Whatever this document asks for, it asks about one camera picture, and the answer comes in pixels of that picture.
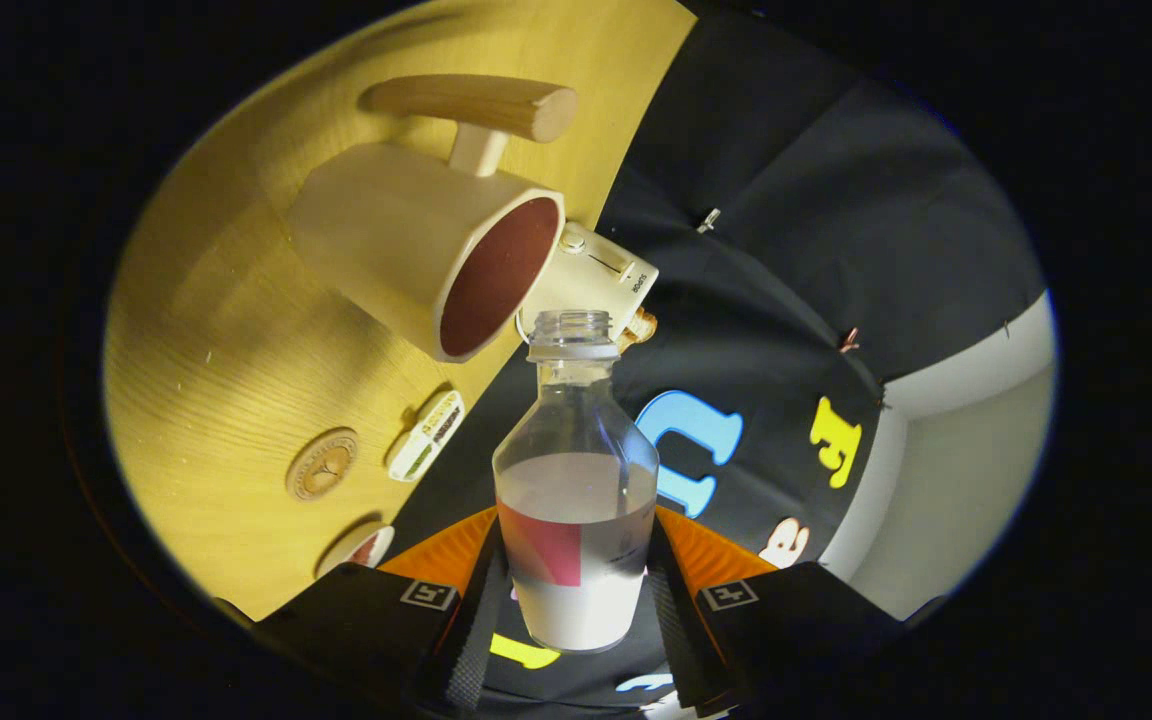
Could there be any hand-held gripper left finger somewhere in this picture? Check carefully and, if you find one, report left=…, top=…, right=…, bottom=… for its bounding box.
left=254, top=507, right=513, bottom=717

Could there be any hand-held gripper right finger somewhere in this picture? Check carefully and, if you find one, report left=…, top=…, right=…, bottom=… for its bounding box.
left=641, top=505, right=907, bottom=717

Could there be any clear plastic juice bottle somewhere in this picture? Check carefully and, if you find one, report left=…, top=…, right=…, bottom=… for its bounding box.
left=492, top=310, right=660, bottom=654

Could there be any round wooden coaster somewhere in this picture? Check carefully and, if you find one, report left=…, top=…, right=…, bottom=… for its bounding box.
left=286, top=428, right=360, bottom=502

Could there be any cream cup with wooden handle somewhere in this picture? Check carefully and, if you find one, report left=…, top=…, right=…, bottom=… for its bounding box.
left=288, top=75, right=579, bottom=363

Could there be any white round plate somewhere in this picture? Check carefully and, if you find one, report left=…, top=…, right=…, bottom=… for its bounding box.
left=315, top=520, right=397, bottom=580

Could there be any white divided seasoning tray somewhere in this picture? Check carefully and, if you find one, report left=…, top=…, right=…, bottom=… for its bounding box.
left=388, top=390, right=465, bottom=483

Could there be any toasted bread slice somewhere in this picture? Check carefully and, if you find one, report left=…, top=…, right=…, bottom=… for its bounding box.
left=619, top=307, right=659, bottom=352

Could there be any cream toaster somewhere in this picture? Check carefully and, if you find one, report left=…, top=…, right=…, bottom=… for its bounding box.
left=516, top=222, right=660, bottom=351

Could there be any wooden table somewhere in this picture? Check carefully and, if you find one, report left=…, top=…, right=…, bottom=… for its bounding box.
left=104, top=0, right=699, bottom=621

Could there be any black backdrop cloth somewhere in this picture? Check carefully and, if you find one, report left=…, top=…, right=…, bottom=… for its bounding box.
left=376, top=0, right=1052, bottom=713

